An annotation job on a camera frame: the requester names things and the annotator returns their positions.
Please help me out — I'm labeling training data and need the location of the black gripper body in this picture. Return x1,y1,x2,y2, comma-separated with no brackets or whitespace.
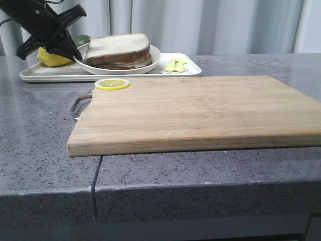
1,1,64,42

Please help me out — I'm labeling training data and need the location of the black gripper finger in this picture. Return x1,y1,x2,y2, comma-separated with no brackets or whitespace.
16,4,86,60
45,30,82,61

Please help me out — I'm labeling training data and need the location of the white bread slice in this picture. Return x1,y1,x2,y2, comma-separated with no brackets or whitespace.
84,33,150,66

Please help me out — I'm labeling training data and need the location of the white round plate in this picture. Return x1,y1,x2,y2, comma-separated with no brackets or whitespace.
73,43,162,75

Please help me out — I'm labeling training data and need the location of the bottom bread slice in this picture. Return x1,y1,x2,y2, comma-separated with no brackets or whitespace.
93,53,152,70

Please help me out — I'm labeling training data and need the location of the white rectangular tray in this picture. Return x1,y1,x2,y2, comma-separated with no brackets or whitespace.
20,53,202,83

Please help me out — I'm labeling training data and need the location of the green lime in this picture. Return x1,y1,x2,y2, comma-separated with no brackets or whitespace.
73,35,91,47

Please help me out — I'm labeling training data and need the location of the yellow lemon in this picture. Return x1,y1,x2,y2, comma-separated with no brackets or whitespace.
37,47,72,67

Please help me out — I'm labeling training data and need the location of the lemon slice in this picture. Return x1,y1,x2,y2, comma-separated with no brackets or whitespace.
94,78,130,90

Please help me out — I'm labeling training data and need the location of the yellow utensil left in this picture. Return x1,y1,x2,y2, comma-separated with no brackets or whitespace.
166,59,177,72

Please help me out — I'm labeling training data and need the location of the yellow utensil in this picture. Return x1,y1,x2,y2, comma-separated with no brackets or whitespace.
166,59,177,72
176,59,187,72

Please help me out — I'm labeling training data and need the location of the yellow utensil right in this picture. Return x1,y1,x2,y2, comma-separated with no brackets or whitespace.
176,59,187,72

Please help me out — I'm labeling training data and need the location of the wooden cutting board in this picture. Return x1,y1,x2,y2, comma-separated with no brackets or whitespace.
67,76,320,157

